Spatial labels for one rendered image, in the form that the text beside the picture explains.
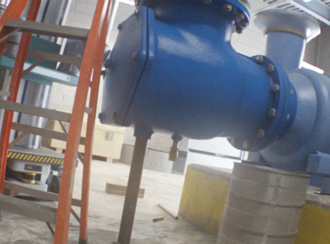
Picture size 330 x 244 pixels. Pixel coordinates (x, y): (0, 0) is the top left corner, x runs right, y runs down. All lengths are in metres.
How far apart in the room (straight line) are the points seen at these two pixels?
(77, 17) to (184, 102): 5.53
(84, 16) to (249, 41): 3.79
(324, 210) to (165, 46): 1.01
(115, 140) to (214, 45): 4.66
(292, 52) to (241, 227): 1.29
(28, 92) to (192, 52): 1.36
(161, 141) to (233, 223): 5.71
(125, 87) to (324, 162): 1.10
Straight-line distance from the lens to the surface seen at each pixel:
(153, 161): 6.22
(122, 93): 1.44
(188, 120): 1.55
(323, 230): 1.65
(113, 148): 6.11
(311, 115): 1.94
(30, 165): 2.19
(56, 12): 2.63
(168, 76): 1.43
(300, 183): 1.49
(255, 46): 8.41
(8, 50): 2.19
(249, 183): 1.45
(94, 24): 1.21
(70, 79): 2.39
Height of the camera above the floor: 0.56
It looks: 3 degrees up
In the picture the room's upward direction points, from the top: 11 degrees clockwise
